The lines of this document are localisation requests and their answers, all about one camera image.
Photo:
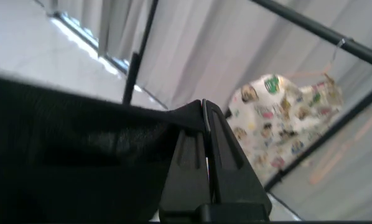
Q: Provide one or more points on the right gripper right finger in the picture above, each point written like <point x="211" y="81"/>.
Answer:
<point x="232" y="183"/>

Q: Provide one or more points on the cream printed garment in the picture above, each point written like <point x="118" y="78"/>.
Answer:
<point x="267" y="124"/>

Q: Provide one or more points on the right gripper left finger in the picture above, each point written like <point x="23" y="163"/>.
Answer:
<point x="186" y="186"/>

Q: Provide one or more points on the black clothes rack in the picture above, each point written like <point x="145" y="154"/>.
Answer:
<point x="316" y="29"/>

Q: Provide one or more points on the black garment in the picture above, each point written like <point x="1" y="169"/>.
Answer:
<point x="64" y="149"/>

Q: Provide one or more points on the white curtain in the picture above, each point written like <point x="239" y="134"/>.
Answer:
<point x="114" y="25"/>
<point x="204" y="56"/>

